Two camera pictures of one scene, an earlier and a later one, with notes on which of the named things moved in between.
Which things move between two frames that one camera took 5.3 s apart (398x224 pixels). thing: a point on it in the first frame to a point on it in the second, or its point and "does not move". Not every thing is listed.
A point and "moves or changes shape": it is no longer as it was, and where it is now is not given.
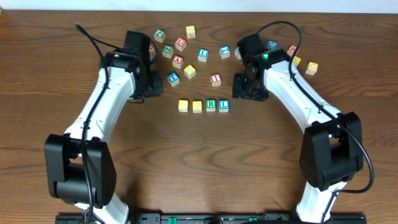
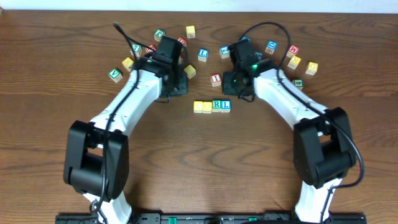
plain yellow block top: [190, 31] does not move
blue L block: [223, 106] does not move
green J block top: [160, 35] does not move
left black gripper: [154, 84] to [175, 89]
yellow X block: [297, 60] does not move
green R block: [211, 105] moves or changes shape
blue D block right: [272, 44] does not move
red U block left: [180, 43] does not move
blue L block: [203, 55] does not move
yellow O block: [197, 106] to [207, 107]
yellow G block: [312, 68] does not move
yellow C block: [183, 105] to [198, 106]
